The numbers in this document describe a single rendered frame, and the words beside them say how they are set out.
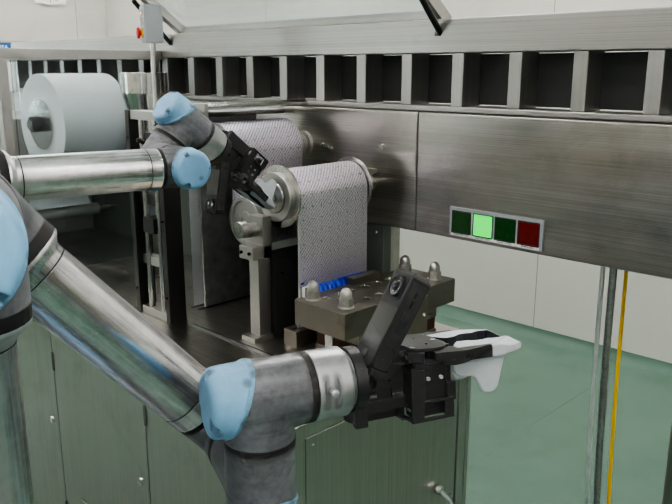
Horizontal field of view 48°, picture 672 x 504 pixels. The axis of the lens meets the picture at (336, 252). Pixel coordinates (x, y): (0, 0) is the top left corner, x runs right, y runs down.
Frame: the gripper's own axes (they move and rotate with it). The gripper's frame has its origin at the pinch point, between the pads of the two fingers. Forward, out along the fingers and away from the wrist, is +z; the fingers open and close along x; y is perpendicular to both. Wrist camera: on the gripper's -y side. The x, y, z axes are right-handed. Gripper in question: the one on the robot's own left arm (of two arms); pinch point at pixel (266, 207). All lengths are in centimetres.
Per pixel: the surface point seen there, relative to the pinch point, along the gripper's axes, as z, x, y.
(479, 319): 283, 116, 80
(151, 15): -25, 53, 38
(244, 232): 0.0, 2.5, -7.3
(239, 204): 4.3, 15.3, 1.3
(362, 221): 24.8, -5.3, 12.4
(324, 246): 17.2, -5.3, 0.5
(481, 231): 31, -35, 18
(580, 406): 233, 15, 35
